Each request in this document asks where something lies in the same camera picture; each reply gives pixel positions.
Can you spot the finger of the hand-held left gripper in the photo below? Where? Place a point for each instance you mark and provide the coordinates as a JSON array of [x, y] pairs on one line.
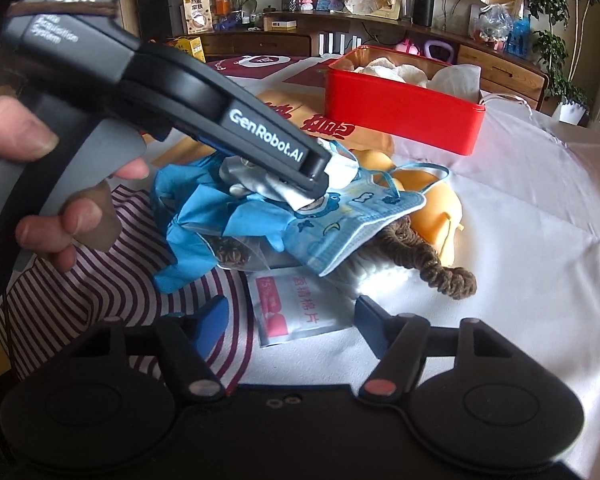
[[270, 140]]

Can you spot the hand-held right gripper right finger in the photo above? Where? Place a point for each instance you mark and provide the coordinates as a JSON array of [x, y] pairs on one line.
[[372, 325]]

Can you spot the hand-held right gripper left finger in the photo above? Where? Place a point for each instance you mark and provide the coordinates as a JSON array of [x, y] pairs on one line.
[[212, 325]]

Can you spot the brown scrunchie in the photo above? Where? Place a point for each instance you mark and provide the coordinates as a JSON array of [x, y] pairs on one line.
[[440, 277]]

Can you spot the blue cartoon face mask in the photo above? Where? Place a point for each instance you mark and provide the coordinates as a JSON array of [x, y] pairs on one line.
[[330, 225]]

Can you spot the red tin box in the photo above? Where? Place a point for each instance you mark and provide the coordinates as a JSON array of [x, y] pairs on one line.
[[380, 110]]

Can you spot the person's left hand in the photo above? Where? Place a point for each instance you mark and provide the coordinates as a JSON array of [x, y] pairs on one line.
[[15, 130]]

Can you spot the white knitted cloth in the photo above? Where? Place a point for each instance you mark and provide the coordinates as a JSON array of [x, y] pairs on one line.
[[370, 272]]

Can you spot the white wipe packet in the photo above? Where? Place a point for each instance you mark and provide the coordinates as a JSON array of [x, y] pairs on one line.
[[300, 310]]

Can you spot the black cabinet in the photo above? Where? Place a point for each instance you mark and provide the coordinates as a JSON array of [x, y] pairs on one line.
[[160, 5]]

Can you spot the yellow carton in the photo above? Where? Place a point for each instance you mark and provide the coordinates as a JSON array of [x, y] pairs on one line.
[[190, 47]]

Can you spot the small white box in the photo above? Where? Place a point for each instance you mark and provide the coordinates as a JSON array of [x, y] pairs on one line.
[[285, 24]]

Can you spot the blue toy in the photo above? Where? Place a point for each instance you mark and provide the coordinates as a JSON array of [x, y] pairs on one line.
[[227, 24]]

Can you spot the white yellow coffee box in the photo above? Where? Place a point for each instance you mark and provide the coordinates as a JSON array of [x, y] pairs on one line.
[[198, 15]]

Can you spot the small potted plant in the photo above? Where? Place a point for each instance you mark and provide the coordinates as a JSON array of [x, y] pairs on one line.
[[236, 16]]

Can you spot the cream towel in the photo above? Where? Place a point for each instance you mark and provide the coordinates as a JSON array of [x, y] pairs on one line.
[[385, 67]]

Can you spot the white maroon printed tablecloth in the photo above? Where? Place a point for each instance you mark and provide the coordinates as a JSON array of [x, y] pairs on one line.
[[505, 260]]

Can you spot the pink case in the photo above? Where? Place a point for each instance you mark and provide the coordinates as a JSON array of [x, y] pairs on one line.
[[407, 46]]

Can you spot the purple kettlebell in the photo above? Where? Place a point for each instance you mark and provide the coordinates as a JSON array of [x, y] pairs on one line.
[[437, 51]]

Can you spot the clear glass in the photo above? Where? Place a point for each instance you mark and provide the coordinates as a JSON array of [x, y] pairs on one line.
[[409, 6]]

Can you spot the black speaker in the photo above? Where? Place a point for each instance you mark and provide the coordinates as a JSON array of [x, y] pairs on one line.
[[422, 9]]

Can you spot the wooden TV cabinet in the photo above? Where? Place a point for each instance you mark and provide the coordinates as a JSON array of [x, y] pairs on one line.
[[500, 60]]

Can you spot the clear plastic bag of items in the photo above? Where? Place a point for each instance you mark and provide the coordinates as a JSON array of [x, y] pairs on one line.
[[492, 22]]

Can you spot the large plant in white planter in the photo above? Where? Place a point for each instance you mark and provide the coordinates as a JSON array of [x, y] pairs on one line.
[[572, 110]]

